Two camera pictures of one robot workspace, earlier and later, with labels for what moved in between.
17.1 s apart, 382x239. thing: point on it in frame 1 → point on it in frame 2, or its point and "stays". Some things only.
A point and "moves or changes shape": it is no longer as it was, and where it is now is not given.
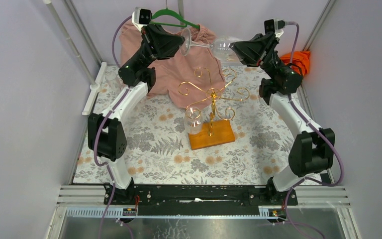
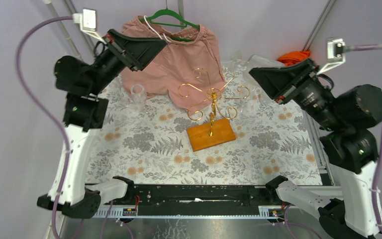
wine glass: [193, 118] moves or changes shape
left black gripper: [152, 38] → [123, 53]
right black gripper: [256, 52] → [282, 83]
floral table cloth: [157, 149] stays
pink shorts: [193, 78] stays
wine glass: [221, 46] → [238, 63]
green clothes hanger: [175, 14] stays
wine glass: [117, 83] moves or changes shape
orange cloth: [301, 61] stays
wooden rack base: [223, 133] stays
